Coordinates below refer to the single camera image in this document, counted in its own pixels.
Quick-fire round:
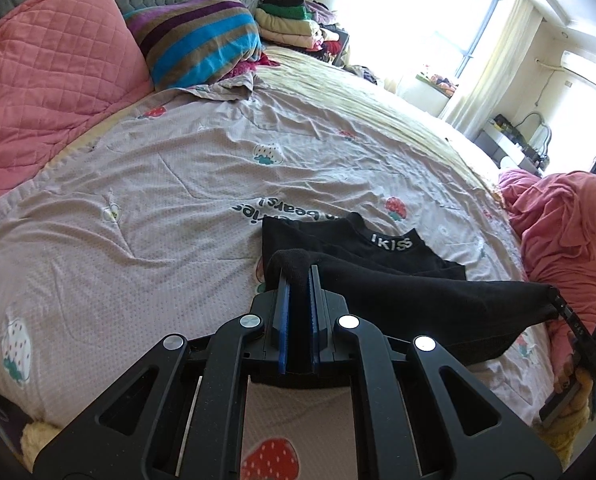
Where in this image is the pink crumpled blanket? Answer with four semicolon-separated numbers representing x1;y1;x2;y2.
498;169;596;361

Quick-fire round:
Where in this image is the black sweater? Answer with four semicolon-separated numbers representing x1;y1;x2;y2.
260;212;561;366

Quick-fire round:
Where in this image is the white desk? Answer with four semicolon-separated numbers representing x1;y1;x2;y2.
478;115;551;172

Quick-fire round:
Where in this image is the pile of folded clothes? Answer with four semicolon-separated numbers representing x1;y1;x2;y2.
255;0;351;63

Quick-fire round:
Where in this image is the windowsill clutter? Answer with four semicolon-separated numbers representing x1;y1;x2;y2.
415;67;458;97

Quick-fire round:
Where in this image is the striped pillow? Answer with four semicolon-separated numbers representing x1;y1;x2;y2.
124;0;263;92

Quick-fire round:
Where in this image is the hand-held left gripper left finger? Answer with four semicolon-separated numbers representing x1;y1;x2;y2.
33;272;291;480

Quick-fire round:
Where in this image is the pale yellow bed sheet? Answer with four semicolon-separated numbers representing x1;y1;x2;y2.
258;45;501;191

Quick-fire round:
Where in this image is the magenta patterned cloth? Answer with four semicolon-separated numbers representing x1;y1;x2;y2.
228;50;283;78

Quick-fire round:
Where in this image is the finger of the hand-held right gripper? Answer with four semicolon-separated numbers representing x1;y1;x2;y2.
552;287;596;376

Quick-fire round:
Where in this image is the printed pink bedspread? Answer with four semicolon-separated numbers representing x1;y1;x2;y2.
0;72;553;480

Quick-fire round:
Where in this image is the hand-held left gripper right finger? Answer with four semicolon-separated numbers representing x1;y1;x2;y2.
310;266;563;480

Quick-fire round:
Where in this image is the pink quilted pillow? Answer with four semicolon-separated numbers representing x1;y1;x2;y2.
0;0;153;198

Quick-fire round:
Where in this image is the white air conditioner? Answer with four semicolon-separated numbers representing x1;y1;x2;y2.
560;51;596;93

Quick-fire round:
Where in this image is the white curtain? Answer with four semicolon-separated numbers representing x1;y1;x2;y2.
440;0;546;133

